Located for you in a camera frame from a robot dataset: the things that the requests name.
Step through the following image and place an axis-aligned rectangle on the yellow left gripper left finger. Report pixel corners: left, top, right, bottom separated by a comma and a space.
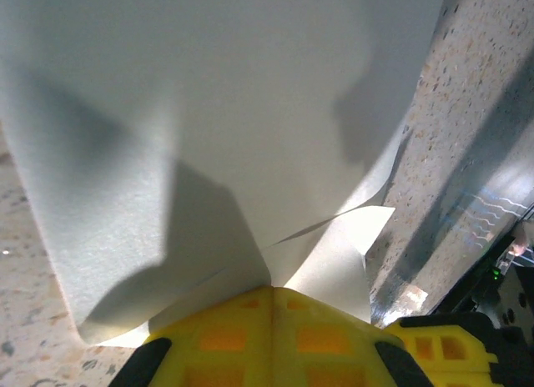
108, 284, 274, 387

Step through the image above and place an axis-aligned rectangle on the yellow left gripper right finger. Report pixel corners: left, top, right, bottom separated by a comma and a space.
271, 285, 435, 387

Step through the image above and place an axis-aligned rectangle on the white paper sheet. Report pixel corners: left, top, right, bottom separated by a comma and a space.
0, 0, 450, 350

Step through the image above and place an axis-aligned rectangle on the black controller with green light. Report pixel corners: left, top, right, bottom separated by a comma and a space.
483, 261, 512, 286

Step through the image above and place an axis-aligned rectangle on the pink round knob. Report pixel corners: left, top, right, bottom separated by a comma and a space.
509, 231, 531, 258

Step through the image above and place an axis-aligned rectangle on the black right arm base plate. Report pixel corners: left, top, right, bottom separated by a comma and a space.
433, 219, 534, 321

